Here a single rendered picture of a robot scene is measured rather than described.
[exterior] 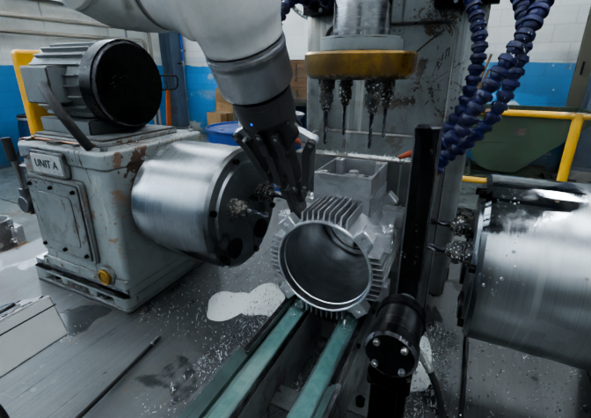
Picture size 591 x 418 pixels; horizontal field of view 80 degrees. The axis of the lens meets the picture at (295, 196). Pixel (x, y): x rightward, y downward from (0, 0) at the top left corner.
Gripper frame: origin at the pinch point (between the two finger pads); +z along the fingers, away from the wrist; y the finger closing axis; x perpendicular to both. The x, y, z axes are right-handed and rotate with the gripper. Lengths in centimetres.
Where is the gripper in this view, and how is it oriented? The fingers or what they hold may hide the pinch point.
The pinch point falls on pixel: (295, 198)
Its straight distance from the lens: 57.3
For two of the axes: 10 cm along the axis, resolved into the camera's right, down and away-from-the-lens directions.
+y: -9.0, -1.5, 4.1
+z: 2.2, 6.6, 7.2
